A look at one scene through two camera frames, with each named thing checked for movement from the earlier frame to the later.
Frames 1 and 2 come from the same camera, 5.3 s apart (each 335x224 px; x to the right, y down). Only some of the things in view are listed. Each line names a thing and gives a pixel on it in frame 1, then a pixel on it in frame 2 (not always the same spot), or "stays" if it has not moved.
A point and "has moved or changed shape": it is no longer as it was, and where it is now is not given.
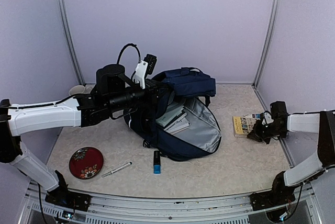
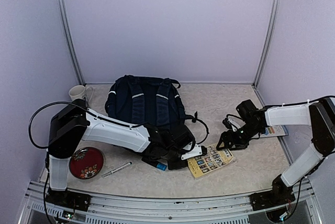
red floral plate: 86,163 stays
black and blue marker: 156,162 → 162,166
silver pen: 128,164 stays
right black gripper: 255,134 → 225,136
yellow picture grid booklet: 243,125 has moved or changed shape
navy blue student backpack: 176,119 has moved or changed shape
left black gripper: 152,91 → 172,166
